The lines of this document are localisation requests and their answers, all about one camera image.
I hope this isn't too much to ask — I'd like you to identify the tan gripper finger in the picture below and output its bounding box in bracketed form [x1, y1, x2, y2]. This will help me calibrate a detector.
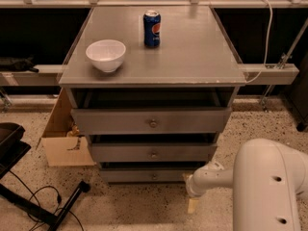
[188, 198, 199, 214]

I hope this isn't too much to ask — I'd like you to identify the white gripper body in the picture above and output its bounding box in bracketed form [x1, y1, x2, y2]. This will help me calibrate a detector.
[185, 174, 206, 198]

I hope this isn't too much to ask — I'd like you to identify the grey bottom drawer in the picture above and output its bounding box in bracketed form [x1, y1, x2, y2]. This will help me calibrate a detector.
[100, 167, 193, 183]

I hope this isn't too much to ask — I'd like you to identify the grey drawer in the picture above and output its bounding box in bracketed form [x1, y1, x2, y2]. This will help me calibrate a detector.
[89, 143, 217, 162]
[100, 167, 193, 183]
[71, 108, 231, 135]

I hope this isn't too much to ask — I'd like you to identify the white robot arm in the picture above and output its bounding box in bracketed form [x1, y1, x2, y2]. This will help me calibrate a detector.
[184, 139, 308, 231]

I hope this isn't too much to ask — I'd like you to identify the grey top drawer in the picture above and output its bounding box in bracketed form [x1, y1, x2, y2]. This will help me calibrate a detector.
[71, 108, 231, 135]

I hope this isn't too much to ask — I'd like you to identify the grey drawer cabinet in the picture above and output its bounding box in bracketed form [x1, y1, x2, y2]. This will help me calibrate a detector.
[60, 6, 245, 172]

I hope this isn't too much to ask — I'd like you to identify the grey middle drawer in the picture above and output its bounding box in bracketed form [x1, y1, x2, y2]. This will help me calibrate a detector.
[89, 143, 217, 162]

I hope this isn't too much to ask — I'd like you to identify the cardboard box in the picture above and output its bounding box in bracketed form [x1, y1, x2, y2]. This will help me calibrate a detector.
[40, 90, 95, 167]

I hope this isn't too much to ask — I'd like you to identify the white bowl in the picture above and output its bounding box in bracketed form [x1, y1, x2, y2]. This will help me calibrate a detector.
[86, 39, 126, 72]

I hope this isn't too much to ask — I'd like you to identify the blue pepsi can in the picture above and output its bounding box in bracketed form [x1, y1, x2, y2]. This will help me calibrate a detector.
[143, 10, 161, 47]

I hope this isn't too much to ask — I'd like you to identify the black floor cable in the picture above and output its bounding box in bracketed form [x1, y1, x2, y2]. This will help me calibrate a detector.
[9, 169, 85, 231]

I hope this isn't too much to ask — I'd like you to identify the white cable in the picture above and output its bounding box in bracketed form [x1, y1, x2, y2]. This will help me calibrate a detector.
[245, 0, 273, 85]

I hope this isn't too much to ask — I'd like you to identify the black object on rail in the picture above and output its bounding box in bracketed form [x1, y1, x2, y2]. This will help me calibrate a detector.
[0, 57, 39, 73]

